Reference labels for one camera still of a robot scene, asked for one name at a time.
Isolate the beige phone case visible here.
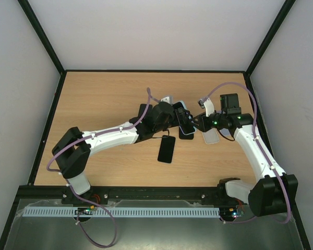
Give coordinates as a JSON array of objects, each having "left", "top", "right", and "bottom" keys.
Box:
[{"left": 202, "top": 129, "right": 220, "bottom": 145}]

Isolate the black phone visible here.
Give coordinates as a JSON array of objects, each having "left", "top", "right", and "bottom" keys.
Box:
[{"left": 158, "top": 136, "right": 176, "bottom": 164}]

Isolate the black phone case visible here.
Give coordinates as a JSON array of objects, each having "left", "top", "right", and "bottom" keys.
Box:
[{"left": 178, "top": 130, "right": 194, "bottom": 140}]

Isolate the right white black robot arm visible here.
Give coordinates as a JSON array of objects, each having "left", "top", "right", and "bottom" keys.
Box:
[{"left": 194, "top": 94, "right": 298, "bottom": 218}]

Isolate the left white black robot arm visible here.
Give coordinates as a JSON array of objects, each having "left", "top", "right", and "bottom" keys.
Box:
[{"left": 49, "top": 101, "right": 196, "bottom": 197}]

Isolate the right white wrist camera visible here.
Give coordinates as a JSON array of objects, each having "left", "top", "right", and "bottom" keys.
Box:
[{"left": 198, "top": 97, "right": 215, "bottom": 117}]

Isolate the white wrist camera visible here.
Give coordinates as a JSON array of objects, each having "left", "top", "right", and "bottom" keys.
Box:
[
  {"left": 160, "top": 95, "right": 173, "bottom": 105},
  {"left": 198, "top": 97, "right": 215, "bottom": 117}
]

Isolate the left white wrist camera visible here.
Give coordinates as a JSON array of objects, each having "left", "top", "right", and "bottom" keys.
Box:
[{"left": 160, "top": 95, "right": 173, "bottom": 105}]

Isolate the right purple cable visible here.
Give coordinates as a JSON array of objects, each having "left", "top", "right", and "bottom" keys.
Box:
[{"left": 202, "top": 82, "right": 293, "bottom": 224}]

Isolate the purple cable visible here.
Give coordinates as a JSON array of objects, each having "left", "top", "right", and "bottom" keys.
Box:
[
  {"left": 46, "top": 87, "right": 162, "bottom": 247},
  {"left": 202, "top": 82, "right": 293, "bottom": 224}
]

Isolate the black mounting rail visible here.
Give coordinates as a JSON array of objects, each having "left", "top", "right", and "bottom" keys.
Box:
[{"left": 61, "top": 186, "right": 293, "bottom": 208}]

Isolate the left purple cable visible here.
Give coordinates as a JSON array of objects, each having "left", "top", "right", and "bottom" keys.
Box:
[{"left": 46, "top": 87, "right": 162, "bottom": 247}]

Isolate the black aluminium frame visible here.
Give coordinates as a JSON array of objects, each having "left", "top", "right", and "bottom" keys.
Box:
[{"left": 0, "top": 1, "right": 313, "bottom": 249}]

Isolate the light blue slotted cable duct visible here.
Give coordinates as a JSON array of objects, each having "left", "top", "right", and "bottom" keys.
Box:
[{"left": 22, "top": 207, "right": 220, "bottom": 218}]

